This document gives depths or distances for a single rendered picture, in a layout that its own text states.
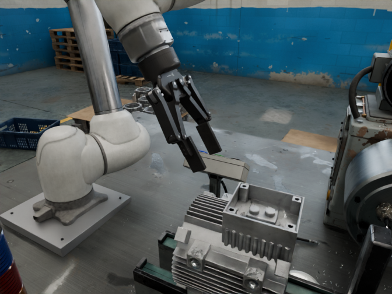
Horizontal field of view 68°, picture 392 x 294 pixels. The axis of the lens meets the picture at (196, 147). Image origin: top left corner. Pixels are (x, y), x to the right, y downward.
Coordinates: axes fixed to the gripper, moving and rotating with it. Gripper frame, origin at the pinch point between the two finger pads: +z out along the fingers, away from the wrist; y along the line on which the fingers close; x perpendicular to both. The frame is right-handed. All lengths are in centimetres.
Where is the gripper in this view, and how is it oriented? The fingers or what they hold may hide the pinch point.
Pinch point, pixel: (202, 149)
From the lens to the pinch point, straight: 58.1
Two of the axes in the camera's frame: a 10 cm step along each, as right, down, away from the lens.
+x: -7.8, 2.7, 5.6
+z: 4.5, 8.7, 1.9
